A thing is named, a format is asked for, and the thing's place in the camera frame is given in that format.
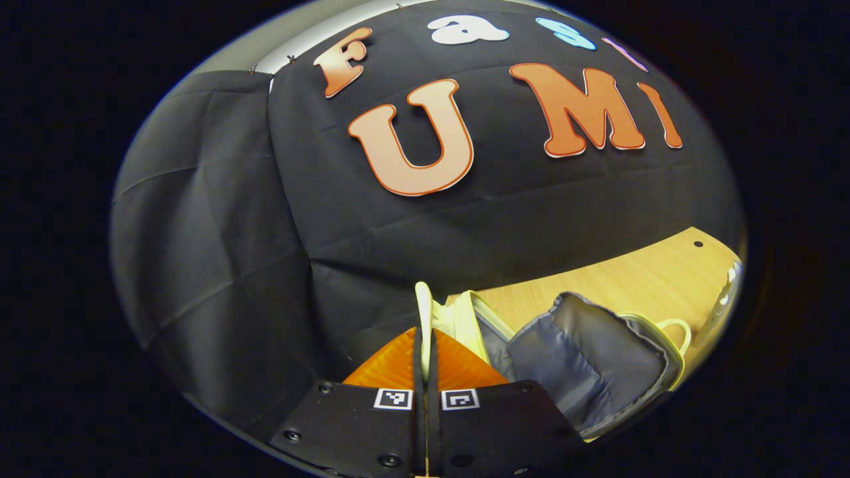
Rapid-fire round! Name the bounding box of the white pump bottle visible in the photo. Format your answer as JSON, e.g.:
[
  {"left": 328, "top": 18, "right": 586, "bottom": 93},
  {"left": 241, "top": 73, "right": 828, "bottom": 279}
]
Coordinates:
[{"left": 714, "top": 260, "right": 744, "bottom": 333}]

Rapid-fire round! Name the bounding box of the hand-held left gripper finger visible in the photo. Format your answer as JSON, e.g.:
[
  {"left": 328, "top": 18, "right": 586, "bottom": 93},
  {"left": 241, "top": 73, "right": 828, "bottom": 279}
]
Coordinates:
[
  {"left": 269, "top": 327, "right": 426, "bottom": 478},
  {"left": 426, "top": 329, "right": 585, "bottom": 478}
]

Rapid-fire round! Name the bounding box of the black backdrop cloth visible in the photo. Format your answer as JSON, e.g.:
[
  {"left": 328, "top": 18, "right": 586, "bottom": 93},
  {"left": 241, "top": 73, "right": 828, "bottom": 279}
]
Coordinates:
[{"left": 110, "top": 0, "right": 744, "bottom": 426}]

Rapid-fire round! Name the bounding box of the pale yellow suitcase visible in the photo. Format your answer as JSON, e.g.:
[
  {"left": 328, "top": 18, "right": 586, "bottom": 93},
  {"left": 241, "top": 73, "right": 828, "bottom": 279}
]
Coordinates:
[{"left": 415, "top": 281, "right": 693, "bottom": 442}]

